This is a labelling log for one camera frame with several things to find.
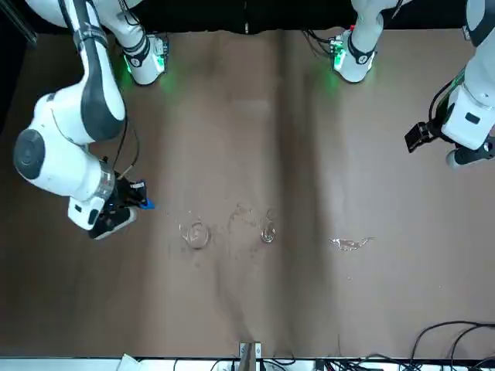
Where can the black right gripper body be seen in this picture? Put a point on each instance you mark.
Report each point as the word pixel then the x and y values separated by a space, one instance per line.
pixel 121 195

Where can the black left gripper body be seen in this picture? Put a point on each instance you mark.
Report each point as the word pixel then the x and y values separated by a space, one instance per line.
pixel 435 130

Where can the glass pipette with blue bulb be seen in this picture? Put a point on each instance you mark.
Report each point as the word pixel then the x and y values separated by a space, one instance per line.
pixel 149 205

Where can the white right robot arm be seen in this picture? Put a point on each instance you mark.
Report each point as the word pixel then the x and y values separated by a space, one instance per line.
pixel 58 162

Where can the white paper sheet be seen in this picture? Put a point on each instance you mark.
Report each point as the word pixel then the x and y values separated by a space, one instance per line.
pixel 127 363

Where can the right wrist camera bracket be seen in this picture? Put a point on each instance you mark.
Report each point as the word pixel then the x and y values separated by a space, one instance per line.
pixel 112 226

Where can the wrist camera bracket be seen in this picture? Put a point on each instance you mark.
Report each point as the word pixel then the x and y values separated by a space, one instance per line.
pixel 112 226
pixel 470 156

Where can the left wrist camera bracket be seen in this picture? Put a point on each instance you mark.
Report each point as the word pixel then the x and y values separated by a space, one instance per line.
pixel 470 156

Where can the aluminium profile post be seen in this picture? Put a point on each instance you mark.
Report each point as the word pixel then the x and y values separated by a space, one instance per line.
pixel 249 359

